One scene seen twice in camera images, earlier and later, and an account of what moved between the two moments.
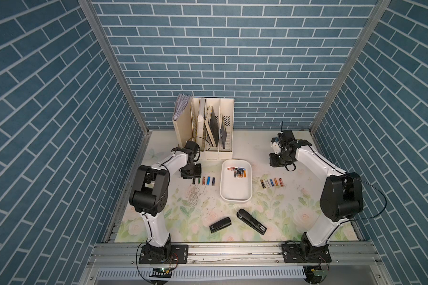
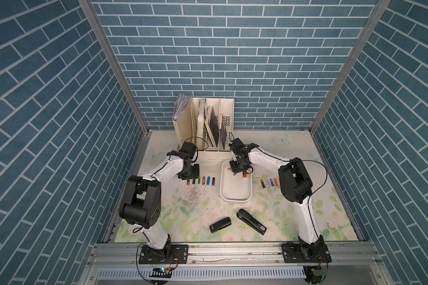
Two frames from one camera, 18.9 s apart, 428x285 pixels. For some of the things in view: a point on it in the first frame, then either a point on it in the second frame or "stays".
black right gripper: [273, 162] → [232, 168]
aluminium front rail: [126, 255] stays
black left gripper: [198, 172] stays
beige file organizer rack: [208, 122] stays
